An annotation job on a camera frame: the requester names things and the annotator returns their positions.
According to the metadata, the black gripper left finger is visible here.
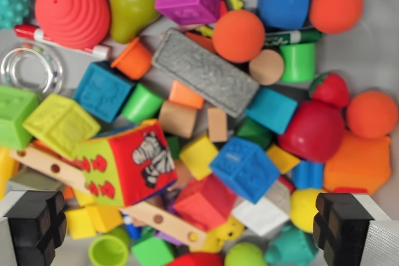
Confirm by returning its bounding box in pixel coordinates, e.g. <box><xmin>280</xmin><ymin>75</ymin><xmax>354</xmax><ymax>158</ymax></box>
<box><xmin>0</xmin><ymin>189</ymin><xmax>67</xmax><ymax>266</ymax></box>

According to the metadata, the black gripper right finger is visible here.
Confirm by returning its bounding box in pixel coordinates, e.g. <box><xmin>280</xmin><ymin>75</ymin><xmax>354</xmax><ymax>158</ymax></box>
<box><xmin>312</xmin><ymin>192</ymin><xmax>399</xmax><ymax>266</ymax></box>

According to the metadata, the fabric cube with zebra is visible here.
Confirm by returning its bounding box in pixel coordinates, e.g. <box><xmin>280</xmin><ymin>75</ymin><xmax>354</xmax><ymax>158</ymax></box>
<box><xmin>72</xmin><ymin>119</ymin><xmax>179</xmax><ymax>208</ymax></box>

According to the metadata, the yellow toy lemon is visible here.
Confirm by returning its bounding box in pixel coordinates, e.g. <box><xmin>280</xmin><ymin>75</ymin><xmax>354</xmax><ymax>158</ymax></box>
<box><xmin>289</xmin><ymin>188</ymin><xmax>327</xmax><ymax>234</ymax></box>

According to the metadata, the teal rubber animal toy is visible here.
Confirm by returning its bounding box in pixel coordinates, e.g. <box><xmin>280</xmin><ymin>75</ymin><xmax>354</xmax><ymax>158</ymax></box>
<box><xmin>264</xmin><ymin>225</ymin><xmax>319</xmax><ymax>266</ymax></box>

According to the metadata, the blue wooden cylinder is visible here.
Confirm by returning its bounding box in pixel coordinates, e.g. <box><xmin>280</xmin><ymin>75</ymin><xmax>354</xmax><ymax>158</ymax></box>
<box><xmin>291</xmin><ymin>160</ymin><xmax>325</xmax><ymax>190</ymax></box>

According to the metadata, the orange soft hexagon block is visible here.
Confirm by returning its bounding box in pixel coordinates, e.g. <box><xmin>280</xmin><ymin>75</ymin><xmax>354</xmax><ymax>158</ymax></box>
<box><xmin>322</xmin><ymin>130</ymin><xmax>392</xmax><ymax>196</ymax></box>

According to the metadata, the yellow plastic toy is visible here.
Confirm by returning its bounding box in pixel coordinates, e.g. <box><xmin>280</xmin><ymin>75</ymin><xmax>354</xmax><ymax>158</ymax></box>
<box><xmin>0</xmin><ymin>146</ymin><xmax>20</xmax><ymax>201</ymax></box>

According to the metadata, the lime green plastic cup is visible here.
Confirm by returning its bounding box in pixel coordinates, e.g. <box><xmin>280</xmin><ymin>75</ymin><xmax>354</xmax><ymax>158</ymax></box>
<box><xmin>87</xmin><ymin>226</ymin><xmax>131</xmax><ymax>266</ymax></box>

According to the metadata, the white grey block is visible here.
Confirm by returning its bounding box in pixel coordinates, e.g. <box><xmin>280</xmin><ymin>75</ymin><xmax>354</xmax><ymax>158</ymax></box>
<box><xmin>231</xmin><ymin>179</ymin><xmax>291</xmax><ymax>237</ymax></box>

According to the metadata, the small yellow wooden block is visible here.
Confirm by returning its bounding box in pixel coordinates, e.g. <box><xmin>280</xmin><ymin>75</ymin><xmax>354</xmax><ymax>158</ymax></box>
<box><xmin>266</xmin><ymin>144</ymin><xmax>301</xmax><ymax>174</ymax></box>

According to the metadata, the small blue toy piece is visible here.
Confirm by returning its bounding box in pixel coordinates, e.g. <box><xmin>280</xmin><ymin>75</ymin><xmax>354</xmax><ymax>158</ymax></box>
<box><xmin>122</xmin><ymin>212</ymin><xmax>143</xmax><ymax>239</ymax></box>

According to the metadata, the red toy apple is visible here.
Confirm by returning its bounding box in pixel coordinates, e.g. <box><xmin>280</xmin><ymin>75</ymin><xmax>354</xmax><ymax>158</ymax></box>
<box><xmin>277</xmin><ymin>100</ymin><xmax>345</xmax><ymax>164</ymax></box>

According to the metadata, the lime green ball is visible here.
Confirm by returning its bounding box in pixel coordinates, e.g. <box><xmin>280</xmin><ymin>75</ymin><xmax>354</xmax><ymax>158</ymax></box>
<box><xmin>224</xmin><ymin>242</ymin><xmax>267</xmax><ymax>266</ymax></box>

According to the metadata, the yellow-green embossed soft cube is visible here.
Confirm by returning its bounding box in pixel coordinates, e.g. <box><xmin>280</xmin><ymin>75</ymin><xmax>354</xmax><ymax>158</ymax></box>
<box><xmin>22</xmin><ymin>92</ymin><xmax>102</xmax><ymax>161</ymax></box>

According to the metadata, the blue embossed soft cube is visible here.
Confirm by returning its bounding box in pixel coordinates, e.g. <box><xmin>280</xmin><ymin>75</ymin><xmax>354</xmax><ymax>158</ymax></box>
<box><xmin>209</xmin><ymin>136</ymin><xmax>281</xmax><ymax>205</ymax></box>

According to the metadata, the yellow rubber duck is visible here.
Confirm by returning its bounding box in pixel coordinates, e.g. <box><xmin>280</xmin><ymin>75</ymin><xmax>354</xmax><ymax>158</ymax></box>
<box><xmin>189</xmin><ymin>216</ymin><xmax>246</xmax><ymax>254</ymax></box>

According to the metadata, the green embossed soft cube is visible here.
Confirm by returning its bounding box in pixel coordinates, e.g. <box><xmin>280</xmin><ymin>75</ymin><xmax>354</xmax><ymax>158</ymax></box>
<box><xmin>0</xmin><ymin>85</ymin><xmax>40</xmax><ymax>151</ymax></box>

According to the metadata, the orange foam ball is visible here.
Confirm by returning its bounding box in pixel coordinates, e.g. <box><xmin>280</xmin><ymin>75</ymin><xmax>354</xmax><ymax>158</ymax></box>
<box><xmin>211</xmin><ymin>9</ymin><xmax>266</xmax><ymax>64</ymax></box>
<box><xmin>309</xmin><ymin>0</ymin><xmax>364</xmax><ymax>34</ymax></box>
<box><xmin>345</xmin><ymin>90</ymin><xmax>399</xmax><ymax>140</ymax></box>

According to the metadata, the dark green wooden block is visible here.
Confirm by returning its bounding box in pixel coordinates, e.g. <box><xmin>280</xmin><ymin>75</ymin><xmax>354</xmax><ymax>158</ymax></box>
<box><xmin>234</xmin><ymin>117</ymin><xmax>274</xmax><ymax>151</ymax></box>

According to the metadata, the purple toy piece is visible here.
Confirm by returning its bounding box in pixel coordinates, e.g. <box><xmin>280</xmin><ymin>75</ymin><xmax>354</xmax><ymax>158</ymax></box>
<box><xmin>155</xmin><ymin>196</ymin><xmax>185</xmax><ymax>246</ymax></box>

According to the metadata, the plain teal block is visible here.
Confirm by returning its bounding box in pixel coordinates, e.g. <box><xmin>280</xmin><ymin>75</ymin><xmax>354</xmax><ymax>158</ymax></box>
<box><xmin>246</xmin><ymin>86</ymin><xmax>299</xmax><ymax>136</ymax></box>

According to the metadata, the red toy strawberry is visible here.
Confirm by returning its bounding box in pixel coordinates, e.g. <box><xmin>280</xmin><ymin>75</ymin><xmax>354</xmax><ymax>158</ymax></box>
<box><xmin>308</xmin><ymin>72</ymin><xmax>350</xmax><ymax>110</ymax></box>

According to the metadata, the red embossed soft cube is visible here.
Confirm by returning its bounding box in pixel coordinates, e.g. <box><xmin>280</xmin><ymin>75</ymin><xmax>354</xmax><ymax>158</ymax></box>
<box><xmin>172</xmin><ymin>173</ymin><xmax>238</xmax><ymax>232</ymax></box>

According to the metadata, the red rounded toy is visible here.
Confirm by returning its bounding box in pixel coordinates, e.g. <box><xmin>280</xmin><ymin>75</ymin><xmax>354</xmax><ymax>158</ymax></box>
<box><xmin>166</xmin><ymin>251</ymin><xmax>225</xmax><ymax>266</ymax></box>

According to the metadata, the teal embossed soft cube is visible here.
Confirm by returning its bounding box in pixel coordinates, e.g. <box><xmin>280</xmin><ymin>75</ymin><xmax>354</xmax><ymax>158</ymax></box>
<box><xmin>72</xmin><ymin>60</ymin><xmax>137</xmax><ymax>124</ymax></box>

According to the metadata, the small green wooden block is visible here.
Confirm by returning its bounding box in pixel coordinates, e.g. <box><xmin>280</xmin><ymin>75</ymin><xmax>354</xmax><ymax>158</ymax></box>
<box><xmin>165</xmin><ymin>136</ymin><xmax>181</xmax><ymax>160</ymax></box>

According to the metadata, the small natural wooden block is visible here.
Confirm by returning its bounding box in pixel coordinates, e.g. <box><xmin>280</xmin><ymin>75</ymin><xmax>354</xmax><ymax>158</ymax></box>
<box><xmin>206</xmin><ymin>107</ymin><xmax>229</xmax><ymax>143</ymax></box>

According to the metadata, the round wooden cylinder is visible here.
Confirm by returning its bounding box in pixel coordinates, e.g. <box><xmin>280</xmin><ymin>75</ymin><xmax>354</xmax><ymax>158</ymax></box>
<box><xmin>248</xmin><ymin>49</ymin><xmax>286</xmax><ymax>87</ymax></box>

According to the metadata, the thick wooden cylinder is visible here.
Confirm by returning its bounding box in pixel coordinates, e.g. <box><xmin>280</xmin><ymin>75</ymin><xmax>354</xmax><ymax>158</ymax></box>
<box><xmin>158</xmin><ymin>100</ymin><xmax>199</xmax><ymax>140</ymax></box>

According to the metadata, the orange plastic cup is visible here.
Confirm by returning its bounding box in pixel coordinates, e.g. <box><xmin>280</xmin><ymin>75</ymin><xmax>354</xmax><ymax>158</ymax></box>
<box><xmin>110</xmin><ymin>37</ymin><xmax>154</xmax><ymax>81</ymax></box>

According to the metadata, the green whiteboard marker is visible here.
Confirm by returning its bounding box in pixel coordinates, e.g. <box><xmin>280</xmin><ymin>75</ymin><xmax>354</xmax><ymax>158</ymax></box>
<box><xmin>264</xmin><ymin>29</ymin><xmax>324</xmax><ymax>46</ymax></box>

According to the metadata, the red whiteboard marker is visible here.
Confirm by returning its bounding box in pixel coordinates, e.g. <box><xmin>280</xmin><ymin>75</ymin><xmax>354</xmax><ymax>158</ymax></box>
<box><xmin>13</xmin><ymin>23</ymin><xmax>112</xmax><ymax>60</ymax></box>

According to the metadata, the orange wooden block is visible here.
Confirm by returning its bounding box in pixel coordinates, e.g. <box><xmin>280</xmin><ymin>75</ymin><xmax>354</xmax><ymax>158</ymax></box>
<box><xmin>168</xmin><ymin>79</ymin><xmax>205</xmax><ymax>110</ymax></box>

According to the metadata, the grey felt eraser block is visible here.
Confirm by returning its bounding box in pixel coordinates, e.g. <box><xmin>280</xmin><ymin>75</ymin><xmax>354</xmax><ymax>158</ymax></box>
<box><xmin>151</xmin><ymin>27</ymin><xmax>261</xmax><ymax>119</ymax></box>

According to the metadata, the red ridged dome toy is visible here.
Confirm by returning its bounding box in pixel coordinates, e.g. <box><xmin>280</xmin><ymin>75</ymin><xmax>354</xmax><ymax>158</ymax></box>
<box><xmin>34</xmin><ymin>0</ymin><xmax>112</xmax><ymax>50</ymax></box>

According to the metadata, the teal spiky ball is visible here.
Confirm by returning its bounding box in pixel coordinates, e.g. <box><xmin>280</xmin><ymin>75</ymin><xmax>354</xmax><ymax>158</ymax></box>
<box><xmin>0</xmin><ymin>0</ymin><xmax>32</xmax><ymax>31</ymax></box>

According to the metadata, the plain blue soft cube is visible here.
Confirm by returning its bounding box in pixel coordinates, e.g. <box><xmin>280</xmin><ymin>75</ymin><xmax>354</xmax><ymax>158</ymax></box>
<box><xmin>256</xmin><ymin>0</ymin><xmax>313</xmax><ymax>30</ymax></box>

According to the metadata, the red-orange wooden block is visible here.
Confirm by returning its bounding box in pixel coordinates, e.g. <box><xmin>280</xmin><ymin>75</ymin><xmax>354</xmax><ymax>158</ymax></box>
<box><xmin>185</xmin><ymin>31</ymin><xmax>216</xmax><ymax>54</ymax></box>

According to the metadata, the olive green plastic pear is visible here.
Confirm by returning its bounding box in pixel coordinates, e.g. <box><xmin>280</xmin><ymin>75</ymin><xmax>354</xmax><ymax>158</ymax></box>
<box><xmin>108</xmin><ymin>0</ymin><xmax>162</xmax><ymax>44</ymax></box>

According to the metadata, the clear ring rattle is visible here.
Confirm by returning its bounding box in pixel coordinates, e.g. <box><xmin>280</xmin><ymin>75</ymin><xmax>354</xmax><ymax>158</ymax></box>
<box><xmin>0</xmin><ymin>41</ymin><xmax>65</xmax><ymax>96</ymax></box>

